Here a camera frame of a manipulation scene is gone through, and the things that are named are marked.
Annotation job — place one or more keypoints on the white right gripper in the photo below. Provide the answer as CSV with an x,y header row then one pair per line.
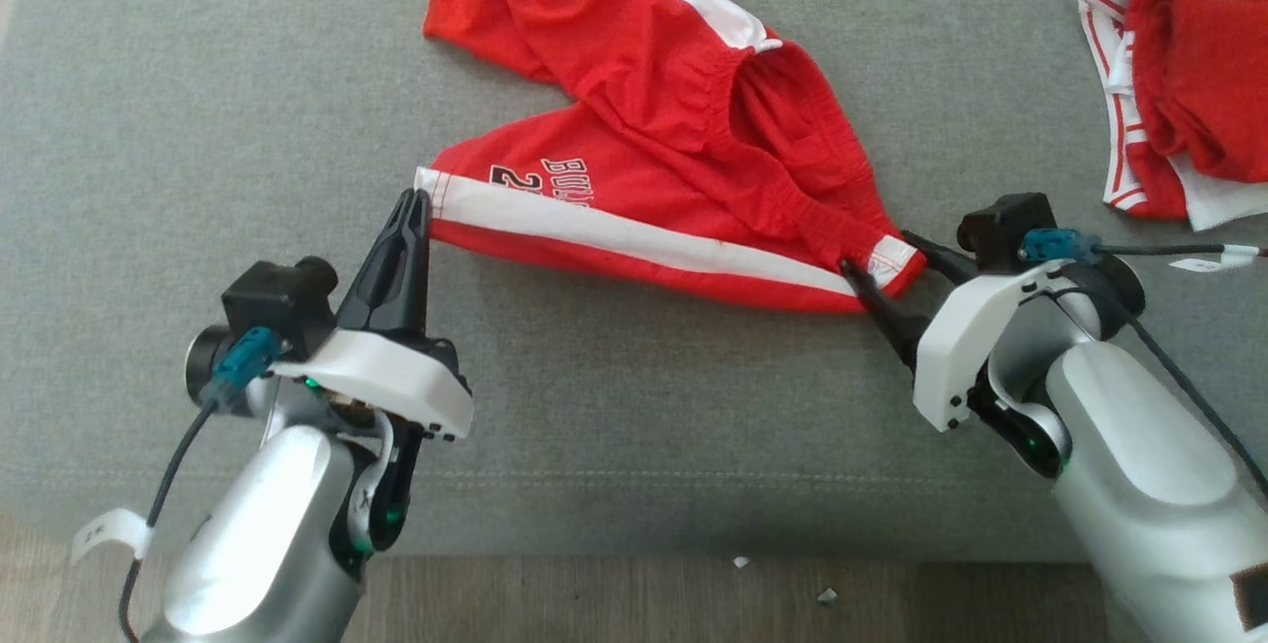
x,y
966,336

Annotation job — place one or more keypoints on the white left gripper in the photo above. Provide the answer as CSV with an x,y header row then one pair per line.
x,y
396,375

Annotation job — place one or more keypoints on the red shorts with white stripe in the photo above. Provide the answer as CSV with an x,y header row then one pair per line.
x,y
644,78

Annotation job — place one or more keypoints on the red Bulls 23 jersey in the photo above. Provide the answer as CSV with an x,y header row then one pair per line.
x,y
1209,78

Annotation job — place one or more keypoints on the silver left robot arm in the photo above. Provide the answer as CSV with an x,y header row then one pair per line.
x,y
258,524

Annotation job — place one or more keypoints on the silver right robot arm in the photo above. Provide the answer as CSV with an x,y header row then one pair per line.
x,y
1139,484

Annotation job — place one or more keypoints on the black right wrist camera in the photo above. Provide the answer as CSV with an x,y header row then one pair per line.
x,y
1005,227

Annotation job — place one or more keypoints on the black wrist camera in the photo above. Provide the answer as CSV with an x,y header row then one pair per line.
x,y
277,296
1005,227

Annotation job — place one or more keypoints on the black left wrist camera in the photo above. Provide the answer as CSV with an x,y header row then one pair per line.
x,y
277,296

